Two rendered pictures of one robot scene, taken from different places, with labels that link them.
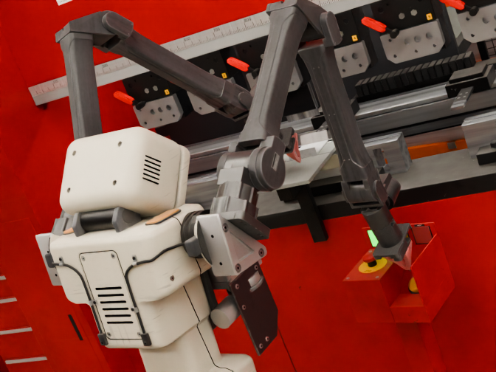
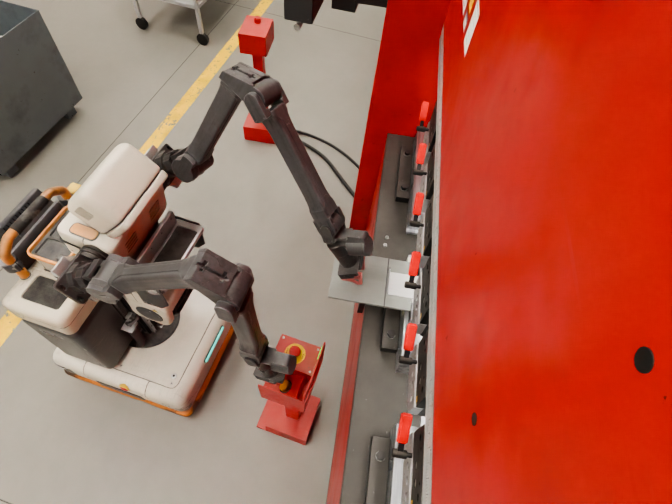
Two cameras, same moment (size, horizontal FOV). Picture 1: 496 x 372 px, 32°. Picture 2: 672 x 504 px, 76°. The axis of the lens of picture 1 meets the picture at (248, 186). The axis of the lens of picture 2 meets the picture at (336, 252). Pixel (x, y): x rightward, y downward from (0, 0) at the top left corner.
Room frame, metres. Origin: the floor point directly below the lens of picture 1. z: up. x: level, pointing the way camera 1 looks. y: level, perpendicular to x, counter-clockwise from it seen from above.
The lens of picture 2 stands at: (1.74, -0.69, 2.22)
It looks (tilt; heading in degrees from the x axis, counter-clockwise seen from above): 57 degrees down; 61
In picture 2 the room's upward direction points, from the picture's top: 8 degrees clockwise
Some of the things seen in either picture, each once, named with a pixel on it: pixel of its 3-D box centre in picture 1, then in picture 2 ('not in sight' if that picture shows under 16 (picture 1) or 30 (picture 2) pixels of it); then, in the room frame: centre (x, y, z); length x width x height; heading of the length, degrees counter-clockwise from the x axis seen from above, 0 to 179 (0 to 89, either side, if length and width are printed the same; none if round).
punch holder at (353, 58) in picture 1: (339, 43); (436, 298); (2.23, -0.36, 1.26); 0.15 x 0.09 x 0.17; 58
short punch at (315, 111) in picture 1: (298, 102); not in sight; (2.32, -0.22, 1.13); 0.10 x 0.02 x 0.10; 58
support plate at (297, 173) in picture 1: (295, 167); (371, 279); (2.20, -0.14, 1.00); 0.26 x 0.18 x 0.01; 148
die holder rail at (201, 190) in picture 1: (167, 201); (419, 178); (2.61, 0.25, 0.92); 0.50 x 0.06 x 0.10; 58
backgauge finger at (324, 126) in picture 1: (327, 121); not in sight; (2.46, -0.29, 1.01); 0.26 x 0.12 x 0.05; 148
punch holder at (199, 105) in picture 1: (213, 79); (439, 182); (2.44, -0.02, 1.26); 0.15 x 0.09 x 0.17; 58
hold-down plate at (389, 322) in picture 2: (332, 184); (392, 309); (2.25, -0.22, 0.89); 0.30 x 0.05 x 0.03; 58
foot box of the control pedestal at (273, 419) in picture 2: not in sight; (288, 412); (1.86, -0.23, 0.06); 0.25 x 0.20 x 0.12; 139
